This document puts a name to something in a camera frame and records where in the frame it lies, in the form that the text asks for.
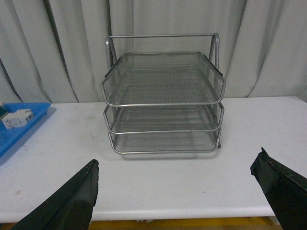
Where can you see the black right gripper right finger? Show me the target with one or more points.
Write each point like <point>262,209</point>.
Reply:
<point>284,189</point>

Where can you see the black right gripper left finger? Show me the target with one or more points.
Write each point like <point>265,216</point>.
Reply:
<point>70,207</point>

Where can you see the silver mesh three-tier rack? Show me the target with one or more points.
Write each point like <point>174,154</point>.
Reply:
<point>164,102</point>

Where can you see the blue plastic tray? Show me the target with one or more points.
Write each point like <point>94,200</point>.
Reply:
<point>8,137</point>

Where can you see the white circuit breaker block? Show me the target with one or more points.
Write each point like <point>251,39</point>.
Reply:
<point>20,118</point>

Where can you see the white curtain backdrop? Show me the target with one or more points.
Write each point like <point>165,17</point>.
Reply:
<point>54,50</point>

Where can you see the green knife switch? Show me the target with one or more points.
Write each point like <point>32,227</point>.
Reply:
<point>3,112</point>

